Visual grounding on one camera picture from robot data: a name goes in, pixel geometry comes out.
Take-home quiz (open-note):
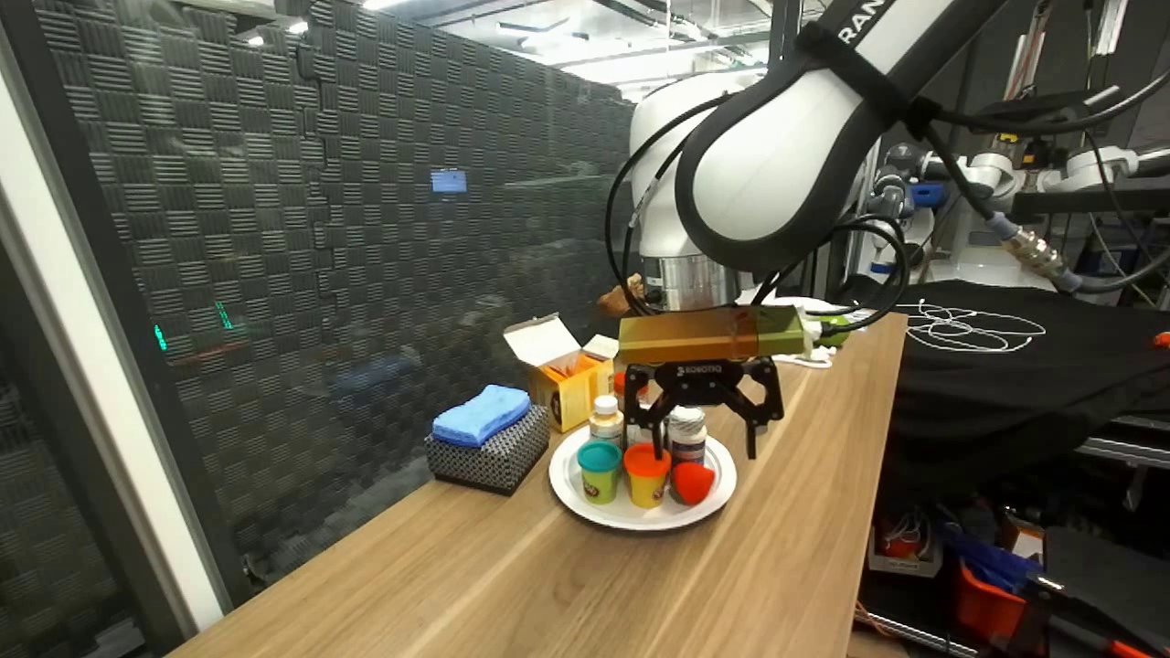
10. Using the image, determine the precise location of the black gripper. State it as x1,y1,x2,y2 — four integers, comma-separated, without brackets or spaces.
626,358,781,459

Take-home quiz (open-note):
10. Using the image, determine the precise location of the white pill bottle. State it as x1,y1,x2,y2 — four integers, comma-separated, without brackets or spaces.
667,407,704,459

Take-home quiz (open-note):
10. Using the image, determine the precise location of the red ball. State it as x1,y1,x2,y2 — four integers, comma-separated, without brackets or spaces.
667,459,713,503

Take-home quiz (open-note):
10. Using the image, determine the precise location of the orange lid dough tub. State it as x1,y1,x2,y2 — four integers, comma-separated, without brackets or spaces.
622,442,674,507

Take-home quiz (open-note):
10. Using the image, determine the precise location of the small white vitamin bottle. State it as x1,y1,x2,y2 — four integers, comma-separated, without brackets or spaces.
588,396,626,442

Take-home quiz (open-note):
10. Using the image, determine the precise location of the red lid spice bottle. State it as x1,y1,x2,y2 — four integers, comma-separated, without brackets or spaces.
611,371,626,397

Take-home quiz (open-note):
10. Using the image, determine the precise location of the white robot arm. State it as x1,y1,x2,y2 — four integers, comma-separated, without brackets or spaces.
603,0,1006,447

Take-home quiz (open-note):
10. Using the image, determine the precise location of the white paper plate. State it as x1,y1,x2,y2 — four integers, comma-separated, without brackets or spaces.
548,430,739,534

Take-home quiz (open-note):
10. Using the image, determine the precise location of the yellow open cardboard box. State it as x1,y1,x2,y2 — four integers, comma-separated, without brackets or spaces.
503,314,617,434

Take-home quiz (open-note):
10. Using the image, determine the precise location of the brown plush moose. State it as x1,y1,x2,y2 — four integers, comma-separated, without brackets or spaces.
594,273,647,319

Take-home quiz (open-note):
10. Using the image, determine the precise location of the green pear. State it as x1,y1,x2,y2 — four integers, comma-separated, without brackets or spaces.
816,314,849,349

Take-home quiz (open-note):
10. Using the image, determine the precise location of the grey foam block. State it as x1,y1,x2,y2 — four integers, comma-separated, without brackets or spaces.
425,407,548,494

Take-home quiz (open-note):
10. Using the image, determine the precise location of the blue sponge cloth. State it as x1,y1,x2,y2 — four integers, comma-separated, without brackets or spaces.
432,385,531,451

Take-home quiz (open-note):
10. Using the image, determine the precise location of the wrist camera amber block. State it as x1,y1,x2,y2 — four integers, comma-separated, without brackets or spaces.
617,307,808,366

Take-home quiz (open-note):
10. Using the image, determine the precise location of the white cord on table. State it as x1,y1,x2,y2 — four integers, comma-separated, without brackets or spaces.
893,297,1050,358

